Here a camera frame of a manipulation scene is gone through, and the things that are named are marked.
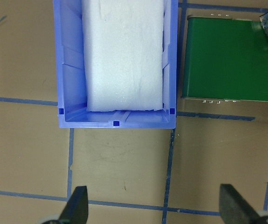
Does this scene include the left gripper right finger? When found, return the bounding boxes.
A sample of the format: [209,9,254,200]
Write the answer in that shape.
[219,184,260,224]

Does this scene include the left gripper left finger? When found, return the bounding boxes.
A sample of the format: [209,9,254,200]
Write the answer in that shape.
[58,186,89,224]

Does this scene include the blue bin with foam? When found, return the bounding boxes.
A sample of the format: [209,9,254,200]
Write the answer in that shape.
[53,0,178,129]

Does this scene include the green conveyor belt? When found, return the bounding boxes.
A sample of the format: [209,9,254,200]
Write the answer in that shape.
[182,17,268,102]

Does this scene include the white foam pad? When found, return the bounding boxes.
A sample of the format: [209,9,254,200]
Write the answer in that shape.
[82,0,164,112]

